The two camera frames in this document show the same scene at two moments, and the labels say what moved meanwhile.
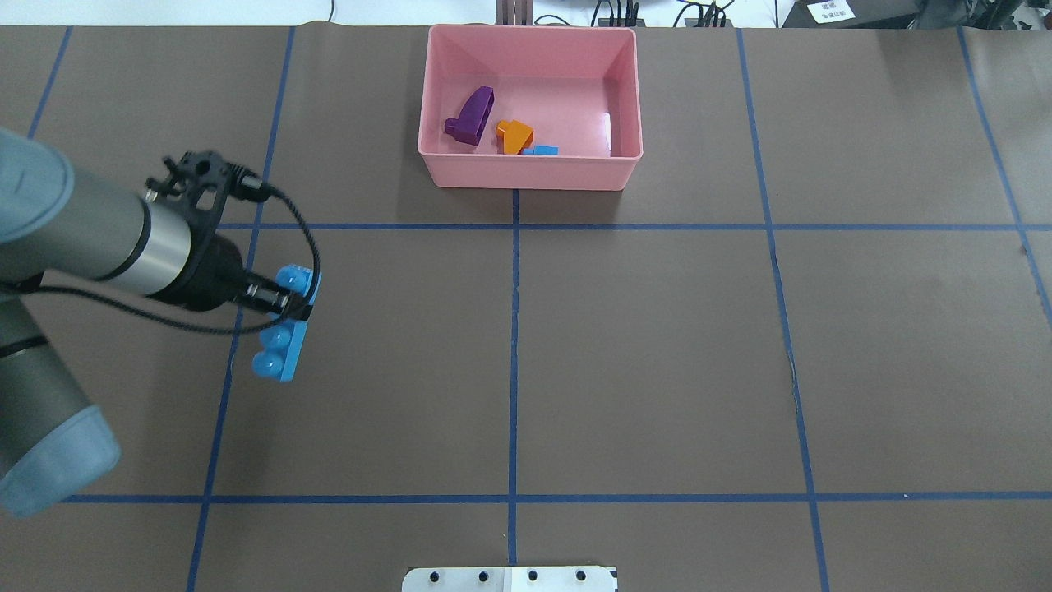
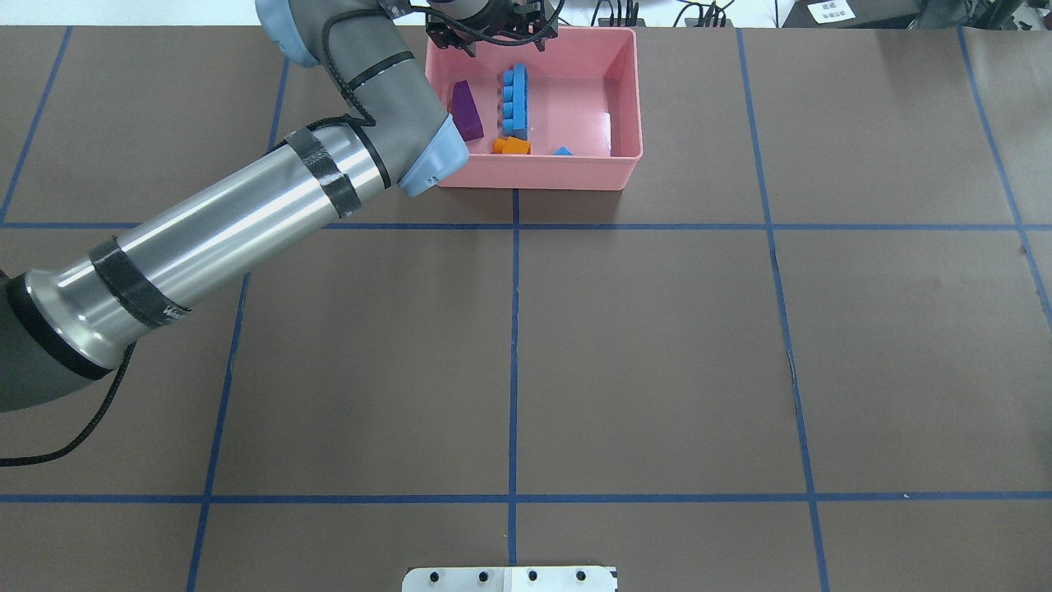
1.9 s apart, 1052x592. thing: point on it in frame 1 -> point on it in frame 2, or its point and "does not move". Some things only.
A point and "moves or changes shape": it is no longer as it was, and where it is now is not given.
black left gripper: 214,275 -> 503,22
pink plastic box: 575,87 does not move
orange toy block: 512,137 does not move
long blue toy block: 281,340 -> 514,104
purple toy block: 468,126 moves or changes shape
